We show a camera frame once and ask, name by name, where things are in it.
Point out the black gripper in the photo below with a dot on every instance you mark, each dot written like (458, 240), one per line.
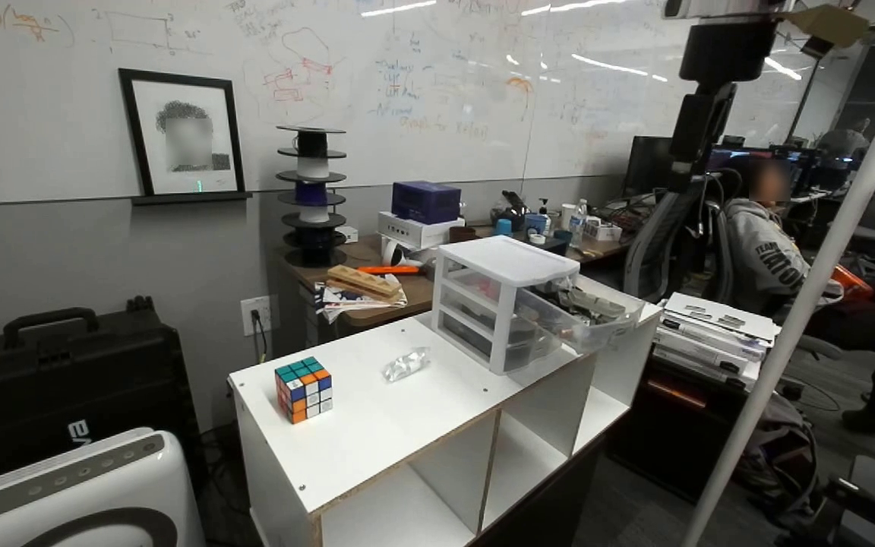
(731, 49)

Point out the transparent plastic drawer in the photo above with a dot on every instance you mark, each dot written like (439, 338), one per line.
(610, 335)
(469, 338)
(469, 309)

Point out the white plastic drawer unit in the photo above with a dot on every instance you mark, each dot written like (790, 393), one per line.
(503, 258)

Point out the lit computer monitor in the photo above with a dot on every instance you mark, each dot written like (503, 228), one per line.
(731, 160)

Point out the black computer monitor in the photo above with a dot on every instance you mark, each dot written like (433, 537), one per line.
(651, 162)

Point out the grey office chair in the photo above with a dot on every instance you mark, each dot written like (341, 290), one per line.
(661, 228)

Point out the seated person grey hoodie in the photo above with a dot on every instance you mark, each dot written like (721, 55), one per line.
(773, 254)

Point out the white bottle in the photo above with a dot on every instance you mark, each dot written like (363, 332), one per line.
(573, 223)

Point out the long white pole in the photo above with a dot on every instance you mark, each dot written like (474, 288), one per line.
(811, 292)

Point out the stack of white boxes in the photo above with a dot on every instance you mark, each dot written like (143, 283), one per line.
(714, 322)

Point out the orange cloth piece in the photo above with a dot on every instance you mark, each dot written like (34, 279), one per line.
(855, 283)

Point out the orange oblong object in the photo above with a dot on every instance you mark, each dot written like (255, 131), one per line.
(674, 393)

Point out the dark blue box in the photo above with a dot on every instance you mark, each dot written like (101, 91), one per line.
(427, 201)

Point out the white cardboard box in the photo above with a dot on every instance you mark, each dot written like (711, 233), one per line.
(418, 233)

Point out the black low cabinet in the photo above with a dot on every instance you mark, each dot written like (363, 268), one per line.
(680, 436)

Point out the black backpack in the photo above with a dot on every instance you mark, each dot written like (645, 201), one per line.
(788, 456)

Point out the brown wooden desk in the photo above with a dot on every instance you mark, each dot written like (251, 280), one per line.
(407, 292)

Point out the orange hand tool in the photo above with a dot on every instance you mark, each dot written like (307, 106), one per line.
(392, 272)

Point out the beige wooden block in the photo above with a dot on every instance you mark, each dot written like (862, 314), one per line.
(366, 280)

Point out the crumpled white plastic bag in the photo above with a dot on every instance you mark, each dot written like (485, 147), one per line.
(350, 304)

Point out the stack of filament spools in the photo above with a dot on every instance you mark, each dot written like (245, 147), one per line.
(314, 193)

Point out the white shelf cabinet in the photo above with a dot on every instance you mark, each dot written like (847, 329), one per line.
(378, 436)

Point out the rubik's cube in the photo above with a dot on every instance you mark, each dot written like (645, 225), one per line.
(306, 390)

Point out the black framed picture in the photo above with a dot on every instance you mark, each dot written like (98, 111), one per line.
(183, 136)

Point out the black hard case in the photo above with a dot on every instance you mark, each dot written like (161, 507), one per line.
(73, 385)

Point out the white air purifier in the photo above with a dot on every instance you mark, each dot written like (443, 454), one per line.
(62, 496)

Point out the white wall power outlet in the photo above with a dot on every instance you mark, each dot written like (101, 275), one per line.
(255, 304)

